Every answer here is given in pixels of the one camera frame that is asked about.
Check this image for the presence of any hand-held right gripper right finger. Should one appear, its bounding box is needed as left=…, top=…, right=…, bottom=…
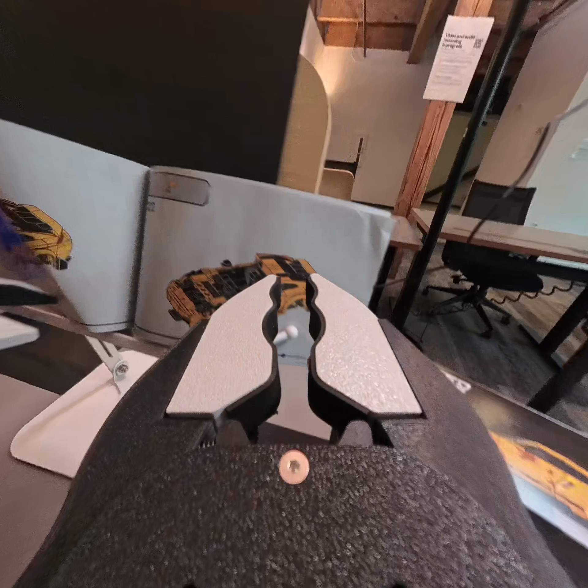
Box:
left=305, top=273, right=422, bottom=428

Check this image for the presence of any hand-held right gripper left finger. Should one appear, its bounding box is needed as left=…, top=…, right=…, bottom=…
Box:
left=164, top=274, right=282, bottom=428

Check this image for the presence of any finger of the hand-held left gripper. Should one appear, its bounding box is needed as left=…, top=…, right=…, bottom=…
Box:
left=0, top=277, right=59, bottom=307
left=0, top=315, right=40, bottom=351

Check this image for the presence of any white book stand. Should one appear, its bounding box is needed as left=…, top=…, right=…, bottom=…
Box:
left=10, top=294, right=299, bottom=479

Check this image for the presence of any lego instruction booklet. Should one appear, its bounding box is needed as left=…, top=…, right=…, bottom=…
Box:
left=0, top=119, right=397, bottom=341

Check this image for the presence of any lego set box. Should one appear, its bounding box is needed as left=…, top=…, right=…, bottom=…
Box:
left=439, top=365, right=588, bottom=537

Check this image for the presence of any brown office desk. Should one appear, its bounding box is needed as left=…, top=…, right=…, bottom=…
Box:
left=367, top=215, right=423, bottom=318
left=410, top=207, right=588, bottom=414

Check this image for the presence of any black office chair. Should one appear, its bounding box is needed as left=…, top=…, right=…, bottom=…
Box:
left=422, top=179, right=545, bottom=340

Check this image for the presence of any black metal pole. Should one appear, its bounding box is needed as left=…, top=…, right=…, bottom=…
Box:
left=390, top=0, right=533, bottom=330

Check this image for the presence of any beige arched panel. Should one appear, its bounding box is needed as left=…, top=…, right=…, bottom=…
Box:
left=277, top=54, right=332, bottom=196

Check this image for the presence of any dark partition panel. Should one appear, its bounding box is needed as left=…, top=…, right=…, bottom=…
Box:
left=0, top=0, right=309, bottom=185

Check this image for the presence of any white paper notice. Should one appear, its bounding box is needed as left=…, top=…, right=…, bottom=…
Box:
left=423, top=15, right=495, bottom=103

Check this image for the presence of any wooden post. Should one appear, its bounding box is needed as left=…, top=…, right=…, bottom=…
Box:
left=393, top=0, right=483, bottom=220

